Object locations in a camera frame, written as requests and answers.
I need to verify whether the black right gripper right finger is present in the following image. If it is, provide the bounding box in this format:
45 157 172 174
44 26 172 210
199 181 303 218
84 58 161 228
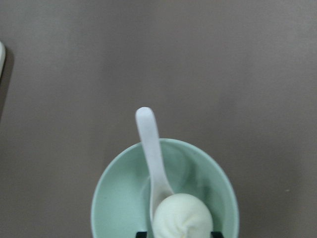
211 231 224 238

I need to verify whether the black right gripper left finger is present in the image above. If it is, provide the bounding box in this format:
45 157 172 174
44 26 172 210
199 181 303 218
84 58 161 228
135 231 148 238

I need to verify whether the white steamed bun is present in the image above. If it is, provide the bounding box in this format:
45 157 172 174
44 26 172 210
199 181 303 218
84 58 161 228
152 193 213 238

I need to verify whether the mint green bowl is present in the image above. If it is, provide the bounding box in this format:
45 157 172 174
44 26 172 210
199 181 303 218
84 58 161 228
91 139 239 238

